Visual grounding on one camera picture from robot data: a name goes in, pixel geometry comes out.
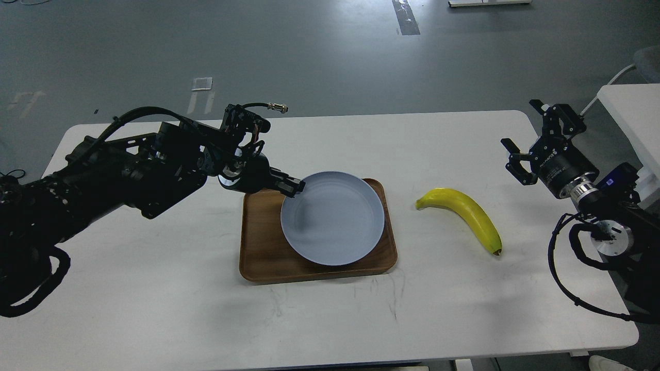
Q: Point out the white shoe tip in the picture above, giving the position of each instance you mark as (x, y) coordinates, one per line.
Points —
(599, 363)

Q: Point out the brown wooden tray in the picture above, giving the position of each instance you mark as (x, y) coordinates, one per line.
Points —
(266, 257)

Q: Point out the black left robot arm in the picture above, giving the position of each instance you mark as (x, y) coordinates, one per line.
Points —
(149, 158)

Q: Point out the light blue plate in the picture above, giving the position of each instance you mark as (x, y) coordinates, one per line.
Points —
(336, 220)

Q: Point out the white furniture base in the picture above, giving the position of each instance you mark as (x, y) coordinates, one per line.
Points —
(464, 3)

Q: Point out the yellow banana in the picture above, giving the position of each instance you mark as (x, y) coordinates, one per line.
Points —
(469, 211)

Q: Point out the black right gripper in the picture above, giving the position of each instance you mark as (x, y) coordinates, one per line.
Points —
(552, 158)

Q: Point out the white side table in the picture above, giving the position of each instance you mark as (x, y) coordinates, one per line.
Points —
(635, 108)

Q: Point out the grey office chair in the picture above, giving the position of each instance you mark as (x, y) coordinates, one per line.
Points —
(646, 62)

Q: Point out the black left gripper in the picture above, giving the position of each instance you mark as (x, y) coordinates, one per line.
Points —
(258, 174)

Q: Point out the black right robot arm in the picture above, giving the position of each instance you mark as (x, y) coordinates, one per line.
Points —
(609, 230)

